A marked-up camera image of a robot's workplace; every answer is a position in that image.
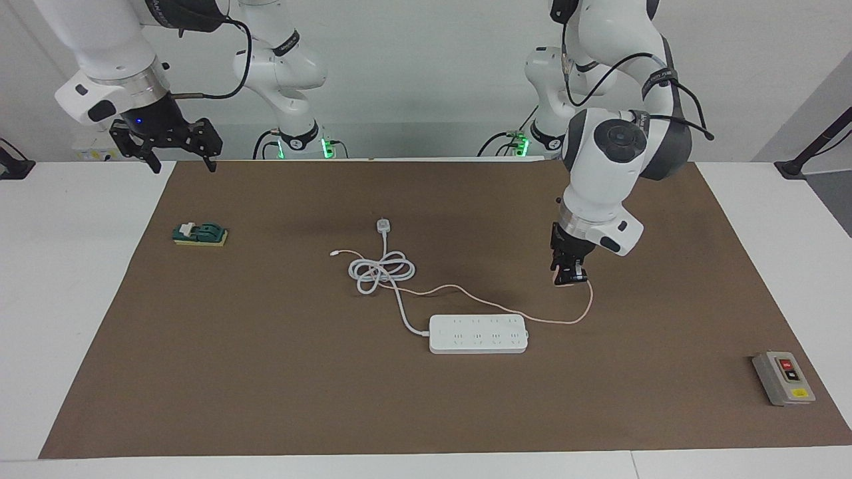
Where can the grey on-off switch box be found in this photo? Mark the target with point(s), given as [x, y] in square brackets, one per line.
[782, 379]

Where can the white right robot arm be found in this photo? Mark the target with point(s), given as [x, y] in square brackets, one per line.
[106, 46]

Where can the brown table mat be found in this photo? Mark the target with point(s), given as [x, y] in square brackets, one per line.
[266, 386]

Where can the black camera stand clamp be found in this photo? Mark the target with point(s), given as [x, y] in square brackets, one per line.
[13, 166]
[819, 140]

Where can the white box with yellow label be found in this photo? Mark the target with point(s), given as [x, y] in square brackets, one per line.
[93, 152]

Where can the green knife switch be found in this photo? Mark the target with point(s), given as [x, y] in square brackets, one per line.
[203, 233]

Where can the white power strip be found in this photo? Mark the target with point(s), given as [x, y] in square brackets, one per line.
[479, 336]

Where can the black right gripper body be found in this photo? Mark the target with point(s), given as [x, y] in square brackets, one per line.
[156, 120]

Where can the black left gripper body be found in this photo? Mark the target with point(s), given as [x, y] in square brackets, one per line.
[571, 249]

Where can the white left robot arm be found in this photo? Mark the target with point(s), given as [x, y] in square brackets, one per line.
[599, 173]

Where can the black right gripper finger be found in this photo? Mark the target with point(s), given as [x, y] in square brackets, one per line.
[208, 140]
[130, 143]

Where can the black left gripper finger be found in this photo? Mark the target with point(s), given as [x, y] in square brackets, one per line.
[580, 273]
[560, 274]

